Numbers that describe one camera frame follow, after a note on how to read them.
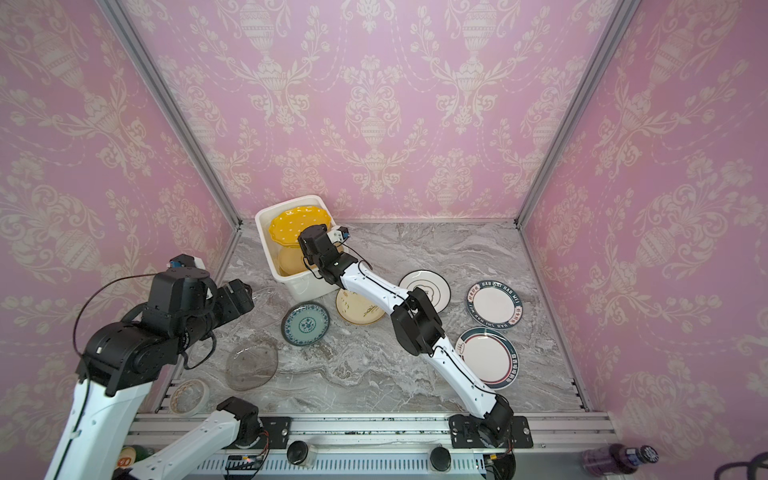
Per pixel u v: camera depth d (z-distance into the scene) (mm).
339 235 888
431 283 1023
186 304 435
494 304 965
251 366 856
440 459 704
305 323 939
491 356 869
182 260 529
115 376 357
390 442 730
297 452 635
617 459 635
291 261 1060
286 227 948
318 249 734
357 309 945
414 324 645
